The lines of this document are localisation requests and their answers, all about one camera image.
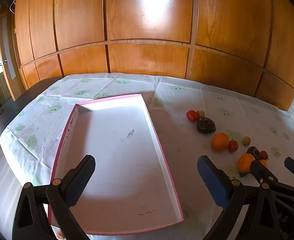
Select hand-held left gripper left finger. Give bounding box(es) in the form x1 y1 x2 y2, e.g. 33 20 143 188
12 154 96 240

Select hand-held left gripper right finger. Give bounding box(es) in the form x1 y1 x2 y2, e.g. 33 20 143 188
197 155 283 240

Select orange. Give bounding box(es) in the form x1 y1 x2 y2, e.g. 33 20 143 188
237 153 256 173
211 133 230 152

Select dark brown wrinkled fruit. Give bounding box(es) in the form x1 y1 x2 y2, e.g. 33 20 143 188
196 117 216 134
247 146 261 160

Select pink-rimmed white cardboard box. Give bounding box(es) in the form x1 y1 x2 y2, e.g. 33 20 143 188
48 94 185 236

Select white tablecloth with green prints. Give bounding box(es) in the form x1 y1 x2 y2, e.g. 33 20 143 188
0 72 294 240

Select wooden wardrobe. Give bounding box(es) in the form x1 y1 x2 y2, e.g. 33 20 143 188
11 0 294 112

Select wooden door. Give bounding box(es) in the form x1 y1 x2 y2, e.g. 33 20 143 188
0 7 20 100

